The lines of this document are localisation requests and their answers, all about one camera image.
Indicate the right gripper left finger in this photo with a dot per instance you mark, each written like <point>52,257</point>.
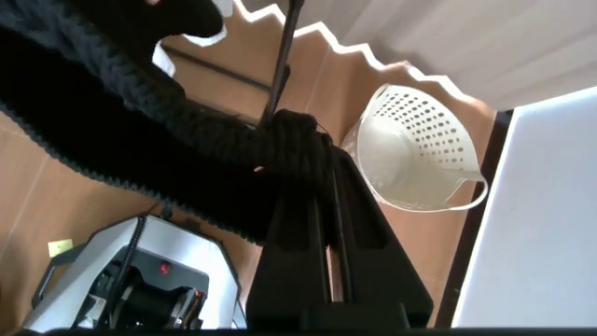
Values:
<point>289,280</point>

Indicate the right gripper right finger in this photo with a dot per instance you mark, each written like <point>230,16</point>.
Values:
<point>382,280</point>

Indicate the black garment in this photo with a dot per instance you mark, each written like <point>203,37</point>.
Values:
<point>116,130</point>

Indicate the white printed t-shirt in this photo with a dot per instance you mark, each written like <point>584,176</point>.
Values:
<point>163,63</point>

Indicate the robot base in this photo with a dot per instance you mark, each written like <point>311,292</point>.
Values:
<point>186,252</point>

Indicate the white laundry basket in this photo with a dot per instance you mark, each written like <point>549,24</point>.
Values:
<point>396,158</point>

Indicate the black clothes rack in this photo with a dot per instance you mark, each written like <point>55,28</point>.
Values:
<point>280,70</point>

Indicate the beige curtain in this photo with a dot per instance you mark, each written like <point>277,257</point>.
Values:
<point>443,37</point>

